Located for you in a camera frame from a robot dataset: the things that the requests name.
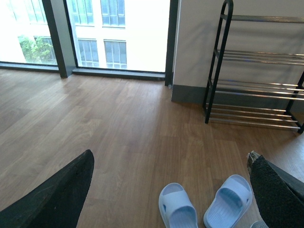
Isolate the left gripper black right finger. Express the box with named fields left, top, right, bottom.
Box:
left=247, top=151, right=304, bottom=228

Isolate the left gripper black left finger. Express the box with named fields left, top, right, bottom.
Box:
left=0, top=150, right=95, bottom=228

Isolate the grey knit sneaker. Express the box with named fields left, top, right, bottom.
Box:
left=250, top=220, right=268, bottom=228

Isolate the black metal shoe rack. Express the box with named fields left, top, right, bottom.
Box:
left=202, top=0, right=304, bottom=133

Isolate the right light blue slipper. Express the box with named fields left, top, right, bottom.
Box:
left=203, top=174, right=253, bottom=228

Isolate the light blue slipper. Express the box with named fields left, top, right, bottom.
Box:
left=159, top=183, right=198, bottom=228
left=203, top=174, right=253, bottom=228

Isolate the left light blue slipper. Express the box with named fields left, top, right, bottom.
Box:
left=159, top=183, right=198, bottom=228

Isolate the large floor window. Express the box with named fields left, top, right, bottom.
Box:
left=0, top=0, right=178, bottom=85

